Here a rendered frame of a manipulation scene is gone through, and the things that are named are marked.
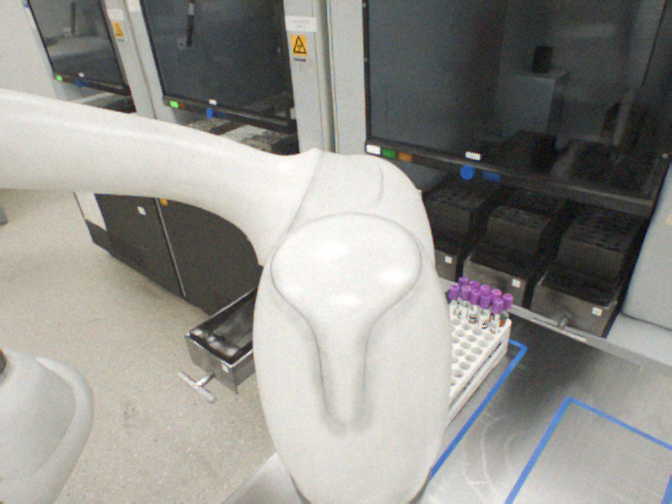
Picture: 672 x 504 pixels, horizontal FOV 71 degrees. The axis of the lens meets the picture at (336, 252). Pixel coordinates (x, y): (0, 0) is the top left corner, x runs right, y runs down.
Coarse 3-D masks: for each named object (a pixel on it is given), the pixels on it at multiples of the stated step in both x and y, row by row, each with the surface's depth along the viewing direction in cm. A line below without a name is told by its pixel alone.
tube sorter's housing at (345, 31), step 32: (352, 0) 101; (352, 32) 105; (352, 64) 109; (352, 96) 113; (352, 128) 117; (640, 256) 88; (448, 288) 109; (640, 288) 90; (544, 320) 96; (608, 320) 94; (640, 320) 94; (608, 352) 91; (640, 352) 87
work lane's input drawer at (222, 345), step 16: (256, 288) 97; (240, 304) 95; (208, 320) 89; (224, 320) 91; (240, 320) 91; (192, 336) 87; (208, 336) 85; (224, 336) 87; (240, 336) 87; (192, 352) 89; (208, 352) 84; (224, 352) 82; (240, 352) 82; (208, 368) 87; (224, 368) 82; (240, 368) 82; (192, 384) 85; (224, 384) 86; (208, 400) 82
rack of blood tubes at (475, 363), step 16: (464, 320) 75; (464, 336) 72; (480, 336) 72; (496, 336) 72; (464, 352) 70; (480, 352) 70; (496, 352) 74; (464, 368) 68; (480, 368) 72; (464, 384) 66; (464, 400) 68; (448, 416) 65
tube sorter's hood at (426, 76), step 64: (384, 0) 95; (448, 0) 87; (512, 0) 80; (576, 0) 75; (640, 0) 70; (384, 64) 102; (448, 64) 93; (512, 64) 85; (576, 64) 79; (640, 64) 73; (384, 128) 110; (448, 128) 99; (512, 128) 90; (576, 128) 83; (640, 128) 77; (576, 192) 87; (640, 192) 81
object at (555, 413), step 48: (528, 336) 80; (480, 384) 72; (528, 384) 72; (576, 384) 71; (624, 384) 70; (480, 432) 65; (528, 432) 65; (576, 432) 64; (624, 432) 64; (288, 480) 61; (432, 480) 60; (480, 480) 59; (528, 480) 59; (576, 480) 59; (624, 480) 58
